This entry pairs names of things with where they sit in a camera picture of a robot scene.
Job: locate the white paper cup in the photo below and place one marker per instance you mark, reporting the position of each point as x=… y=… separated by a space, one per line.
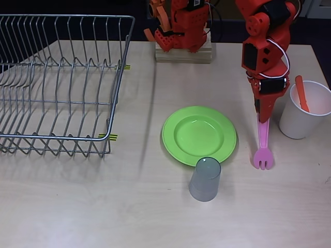
x=294 y=124

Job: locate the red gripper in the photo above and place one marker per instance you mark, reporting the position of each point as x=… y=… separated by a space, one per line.
x=272 y=86

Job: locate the orange plastic knife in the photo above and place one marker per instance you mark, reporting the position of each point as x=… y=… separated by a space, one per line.
x=301 y=90

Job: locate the translucent grey plastic cup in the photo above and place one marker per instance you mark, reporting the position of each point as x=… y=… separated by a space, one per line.
x=204 y=186

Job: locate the orange table clamp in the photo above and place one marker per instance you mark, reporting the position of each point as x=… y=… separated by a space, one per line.
x=152 y=10

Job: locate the red robot arm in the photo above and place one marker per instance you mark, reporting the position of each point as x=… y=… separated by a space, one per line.
x=274 y=33

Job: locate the grey cabinet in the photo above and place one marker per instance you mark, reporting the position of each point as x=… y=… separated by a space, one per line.
x=315 y=10

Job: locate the wooden base block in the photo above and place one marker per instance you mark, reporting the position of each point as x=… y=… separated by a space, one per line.
x=181 y=56

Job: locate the green plastic plate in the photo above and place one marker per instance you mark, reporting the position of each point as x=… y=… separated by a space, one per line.
x=199 y=134

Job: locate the pink plastic fork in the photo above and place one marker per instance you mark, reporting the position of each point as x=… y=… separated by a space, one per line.
x=263 y=157

